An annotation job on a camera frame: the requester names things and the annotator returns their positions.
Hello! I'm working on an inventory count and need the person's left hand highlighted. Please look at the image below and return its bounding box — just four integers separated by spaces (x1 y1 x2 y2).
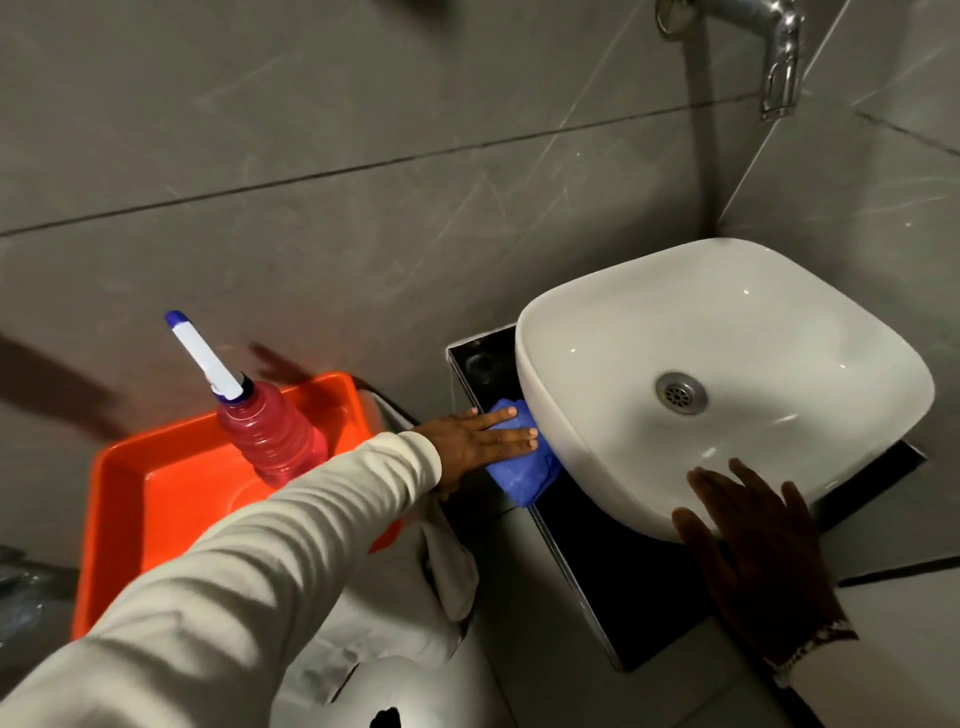
411 407 540 502

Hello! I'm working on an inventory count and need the person's right hand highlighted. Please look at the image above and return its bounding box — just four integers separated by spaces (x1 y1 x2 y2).
671 458 856 667

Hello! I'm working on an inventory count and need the blue cleaning cloth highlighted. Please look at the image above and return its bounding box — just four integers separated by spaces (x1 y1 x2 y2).
483 399 564 511

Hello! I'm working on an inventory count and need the person's right forearm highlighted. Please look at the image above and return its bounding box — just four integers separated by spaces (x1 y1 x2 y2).
776 628 960 728

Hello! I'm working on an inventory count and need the person's left forearm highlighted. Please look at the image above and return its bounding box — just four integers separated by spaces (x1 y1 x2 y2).
0 431 444 728

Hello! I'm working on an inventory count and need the black glossy sink counter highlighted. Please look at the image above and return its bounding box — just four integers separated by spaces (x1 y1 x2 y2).
446 324 927 672

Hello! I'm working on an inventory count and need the metal sink drain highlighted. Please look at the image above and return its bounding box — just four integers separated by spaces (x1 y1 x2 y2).
655 372 709 416

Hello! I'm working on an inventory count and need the white ceramic sink basin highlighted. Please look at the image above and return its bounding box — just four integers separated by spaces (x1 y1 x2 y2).
515 238 936 543

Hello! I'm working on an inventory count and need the black white patterned wristband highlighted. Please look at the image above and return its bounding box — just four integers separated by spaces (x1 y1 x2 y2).
765 618 861 688

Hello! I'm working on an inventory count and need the red liquid bottle white nozzle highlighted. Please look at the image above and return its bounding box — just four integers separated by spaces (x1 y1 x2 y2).
165 310 330 489

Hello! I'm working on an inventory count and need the orange plastic tray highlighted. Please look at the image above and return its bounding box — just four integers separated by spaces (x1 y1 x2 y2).
71 372 404 642

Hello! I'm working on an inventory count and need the dark crumpled plastic bag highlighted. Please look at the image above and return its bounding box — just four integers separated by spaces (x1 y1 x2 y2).
0 546 81 676

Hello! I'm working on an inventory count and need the chrome wall faucet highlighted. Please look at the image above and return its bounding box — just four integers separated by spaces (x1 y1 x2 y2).
656 0 806 121

